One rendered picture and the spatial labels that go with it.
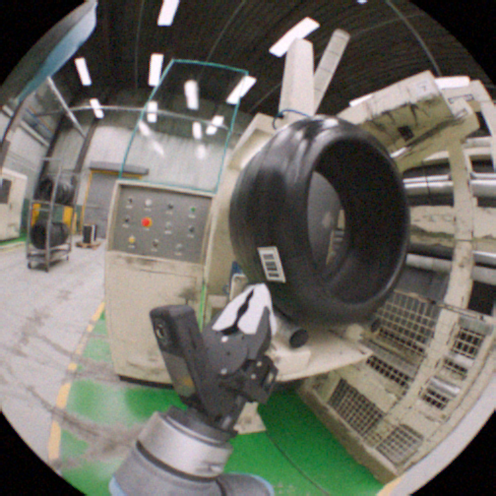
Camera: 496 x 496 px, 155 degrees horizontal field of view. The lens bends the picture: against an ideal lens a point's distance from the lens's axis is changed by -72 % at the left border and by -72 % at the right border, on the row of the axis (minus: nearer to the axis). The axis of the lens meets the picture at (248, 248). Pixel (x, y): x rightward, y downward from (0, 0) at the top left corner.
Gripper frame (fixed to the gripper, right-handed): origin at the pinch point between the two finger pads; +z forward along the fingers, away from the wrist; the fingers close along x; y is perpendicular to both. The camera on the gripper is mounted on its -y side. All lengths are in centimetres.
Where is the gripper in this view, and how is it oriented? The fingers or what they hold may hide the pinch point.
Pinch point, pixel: (256, 287)
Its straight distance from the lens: 27.2
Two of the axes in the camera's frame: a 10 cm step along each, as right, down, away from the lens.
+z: 3.7, -5.7, 7.4
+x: 8.2, -1.7, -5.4
